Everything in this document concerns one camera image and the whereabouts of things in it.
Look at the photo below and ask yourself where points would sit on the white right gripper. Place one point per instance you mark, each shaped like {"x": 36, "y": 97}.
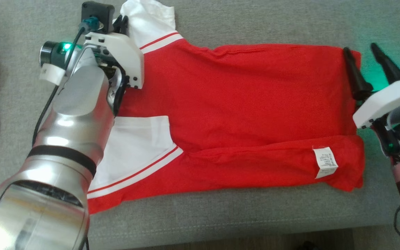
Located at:
{"x": 384, "y": 100}

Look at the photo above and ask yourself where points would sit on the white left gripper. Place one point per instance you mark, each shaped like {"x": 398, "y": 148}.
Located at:
{"x": 116, "y": 52}

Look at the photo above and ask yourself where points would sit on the red shirt white sleeves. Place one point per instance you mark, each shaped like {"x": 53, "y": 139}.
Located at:
{"x": 238, "y": 104}

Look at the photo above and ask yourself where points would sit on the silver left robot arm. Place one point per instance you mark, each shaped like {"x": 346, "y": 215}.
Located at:
{"x": 75, "y": 114}

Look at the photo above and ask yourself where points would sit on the grey fabric sofa seat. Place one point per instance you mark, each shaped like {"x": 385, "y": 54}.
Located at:
{"x": 221, "y": 215}

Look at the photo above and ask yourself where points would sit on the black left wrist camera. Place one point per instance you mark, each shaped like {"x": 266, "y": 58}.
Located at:
{"x": 97, "y": 14}

